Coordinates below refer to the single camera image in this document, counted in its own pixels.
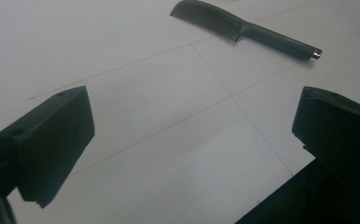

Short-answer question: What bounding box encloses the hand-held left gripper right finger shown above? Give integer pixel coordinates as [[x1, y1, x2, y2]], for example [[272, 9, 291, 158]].
[[291, 86, 360, 200]]

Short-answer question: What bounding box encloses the dark comb with handle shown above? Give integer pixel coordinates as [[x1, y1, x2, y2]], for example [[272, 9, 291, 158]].
[[170, 0, 323, 62]]

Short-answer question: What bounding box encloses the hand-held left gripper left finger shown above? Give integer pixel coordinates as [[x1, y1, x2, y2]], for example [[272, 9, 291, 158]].
[[0, 86, 96, 209]]

